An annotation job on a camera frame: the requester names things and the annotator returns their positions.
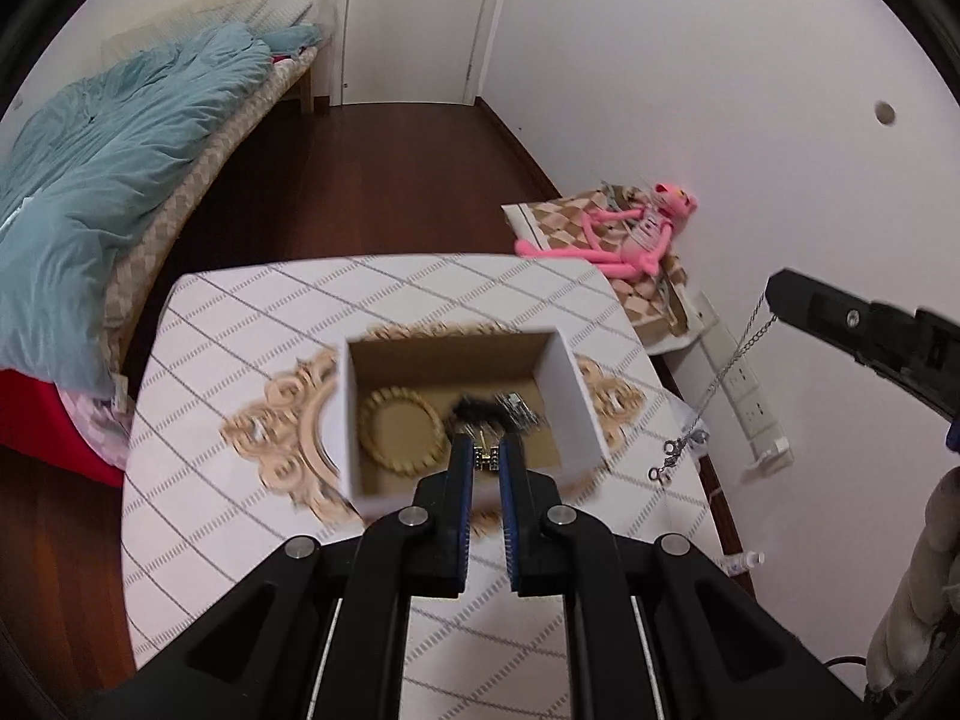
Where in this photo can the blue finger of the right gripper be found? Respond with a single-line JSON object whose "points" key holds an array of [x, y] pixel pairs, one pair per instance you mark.
{"points": [[918, 352]]}

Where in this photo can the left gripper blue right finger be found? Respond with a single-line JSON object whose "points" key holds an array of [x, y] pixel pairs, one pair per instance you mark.
{"points": [[517, 511]]}

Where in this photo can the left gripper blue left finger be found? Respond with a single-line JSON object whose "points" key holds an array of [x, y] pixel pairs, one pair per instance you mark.
{"points": [[454, 531]]}

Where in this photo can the black wristband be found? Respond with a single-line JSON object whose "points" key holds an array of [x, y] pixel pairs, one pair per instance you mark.
{"points": [[479, 412]]}

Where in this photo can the white cardboard box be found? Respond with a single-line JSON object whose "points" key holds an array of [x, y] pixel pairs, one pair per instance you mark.
{"points": [[408, 393]]}

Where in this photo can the white charger plug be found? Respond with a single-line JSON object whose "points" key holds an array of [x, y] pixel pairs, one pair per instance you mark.
{"points": [[772, 453]]}

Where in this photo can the white patterned tablecloth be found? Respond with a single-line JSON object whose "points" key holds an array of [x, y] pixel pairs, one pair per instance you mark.
{"points": [[287, 409]]}

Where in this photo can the small white bottle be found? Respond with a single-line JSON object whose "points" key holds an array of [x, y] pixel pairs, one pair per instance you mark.
{"points": [[742, 563]]}

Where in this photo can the brown checkered cushion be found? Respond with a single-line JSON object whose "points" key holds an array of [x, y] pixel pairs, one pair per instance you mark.
{"points": [[659, 311]]}

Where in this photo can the pink panther plush toy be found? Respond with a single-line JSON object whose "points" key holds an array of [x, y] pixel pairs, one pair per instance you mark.
{"points": [[627, 231]]}

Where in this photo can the red bed sheet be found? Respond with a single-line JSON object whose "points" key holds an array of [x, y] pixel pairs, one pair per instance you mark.
{"points": [[36, 424]]}

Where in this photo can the white door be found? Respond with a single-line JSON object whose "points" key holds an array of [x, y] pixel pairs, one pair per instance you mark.
{"points": [[411, 51]]}

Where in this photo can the light blue duvet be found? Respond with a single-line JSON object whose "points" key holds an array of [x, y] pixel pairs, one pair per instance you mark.
{"points": [[89, 172]]}

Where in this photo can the white pillow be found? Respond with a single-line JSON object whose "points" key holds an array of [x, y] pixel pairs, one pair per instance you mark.
{"points": [[260, 17]]}

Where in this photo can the white wall socket strip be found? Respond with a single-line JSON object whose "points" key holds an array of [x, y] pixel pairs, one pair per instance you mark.
{"points": [[734, 377]]}

